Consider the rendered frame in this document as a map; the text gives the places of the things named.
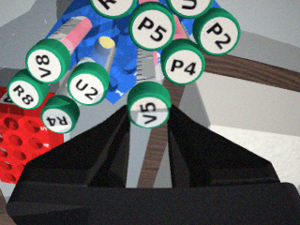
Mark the grey flat mat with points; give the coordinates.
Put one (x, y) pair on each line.
(270, 34)

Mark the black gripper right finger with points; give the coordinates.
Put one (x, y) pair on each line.
(207, 159)

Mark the red tube rack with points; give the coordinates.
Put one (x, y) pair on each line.
(36, 138)

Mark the blue tube rack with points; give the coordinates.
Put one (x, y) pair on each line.
(121, 79)

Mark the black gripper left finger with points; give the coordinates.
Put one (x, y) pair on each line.
(88, 158)

